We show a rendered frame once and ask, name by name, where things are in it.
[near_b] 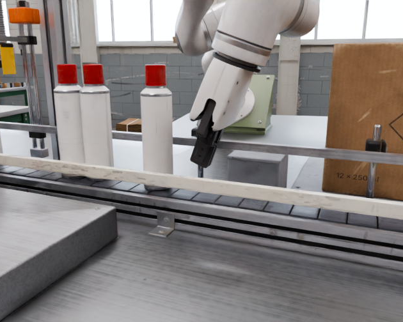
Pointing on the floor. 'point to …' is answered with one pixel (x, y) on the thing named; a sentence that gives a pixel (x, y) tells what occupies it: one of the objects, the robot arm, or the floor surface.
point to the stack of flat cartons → (131, 125)
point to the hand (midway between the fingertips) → (203, 153)
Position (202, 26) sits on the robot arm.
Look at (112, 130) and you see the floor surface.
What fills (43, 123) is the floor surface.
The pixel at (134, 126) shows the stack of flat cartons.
